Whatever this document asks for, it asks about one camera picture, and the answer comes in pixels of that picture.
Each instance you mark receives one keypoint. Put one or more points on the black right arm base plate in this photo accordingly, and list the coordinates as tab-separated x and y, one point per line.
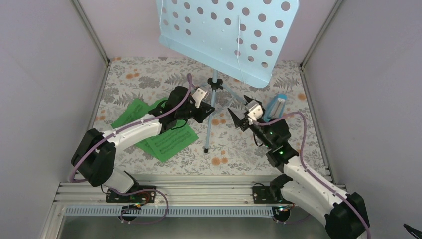
262	195

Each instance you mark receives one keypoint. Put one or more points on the light blue music stand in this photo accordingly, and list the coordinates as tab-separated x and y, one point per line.
240	38

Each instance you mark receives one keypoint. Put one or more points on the aluminium mounting rail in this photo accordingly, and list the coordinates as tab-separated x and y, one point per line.
179	190

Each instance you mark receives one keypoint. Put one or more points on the slotted grey cable duct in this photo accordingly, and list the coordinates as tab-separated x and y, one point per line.
172	211

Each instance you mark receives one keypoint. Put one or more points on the blue metronome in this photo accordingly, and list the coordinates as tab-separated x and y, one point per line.
275	107

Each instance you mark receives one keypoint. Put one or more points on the green sheet music page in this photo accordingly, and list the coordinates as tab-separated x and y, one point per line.
137	109
170	143

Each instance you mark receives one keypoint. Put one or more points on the floral patterned table mat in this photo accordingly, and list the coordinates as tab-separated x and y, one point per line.
221	148

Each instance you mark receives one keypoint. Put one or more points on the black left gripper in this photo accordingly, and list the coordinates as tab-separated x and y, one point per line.
204	107

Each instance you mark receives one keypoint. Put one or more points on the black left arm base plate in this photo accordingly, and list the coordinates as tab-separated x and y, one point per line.
137	200

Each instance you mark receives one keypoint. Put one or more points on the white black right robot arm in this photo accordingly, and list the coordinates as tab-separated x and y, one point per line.
343	214

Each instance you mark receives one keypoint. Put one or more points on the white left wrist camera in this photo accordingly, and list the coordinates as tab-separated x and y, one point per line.
198	95

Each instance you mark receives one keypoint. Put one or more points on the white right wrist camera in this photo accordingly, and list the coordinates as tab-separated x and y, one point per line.
254	111

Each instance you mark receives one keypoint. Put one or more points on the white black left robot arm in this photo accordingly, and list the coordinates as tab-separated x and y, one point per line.
95	156

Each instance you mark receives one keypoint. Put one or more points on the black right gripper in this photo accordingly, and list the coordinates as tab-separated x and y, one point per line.
238	122

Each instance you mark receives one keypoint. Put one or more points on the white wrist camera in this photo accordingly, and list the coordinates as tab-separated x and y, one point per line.
254	111
198	95

